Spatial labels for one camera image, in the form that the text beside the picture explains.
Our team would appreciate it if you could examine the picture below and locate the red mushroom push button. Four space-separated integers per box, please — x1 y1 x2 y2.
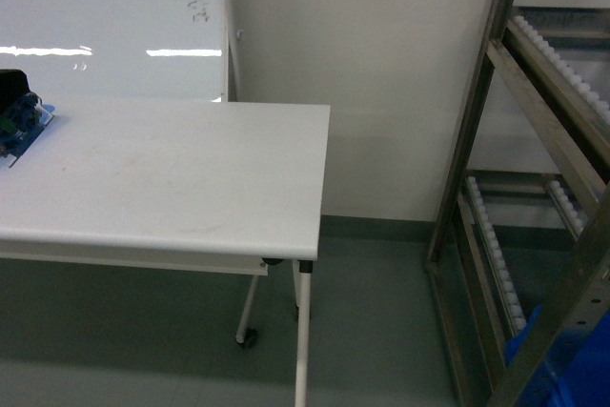
1 69 54 169

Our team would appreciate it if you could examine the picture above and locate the white rolling table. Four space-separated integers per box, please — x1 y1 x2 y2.
1 98 331 406

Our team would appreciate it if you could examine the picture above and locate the white glossy whiteboard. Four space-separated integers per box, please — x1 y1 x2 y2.
1 0 228 102

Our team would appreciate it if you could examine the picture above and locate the metal roller rack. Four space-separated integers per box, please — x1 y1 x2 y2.
425 0 609 406

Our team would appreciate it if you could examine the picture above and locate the blue crate left lower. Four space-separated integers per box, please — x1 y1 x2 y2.
518 314 609 406

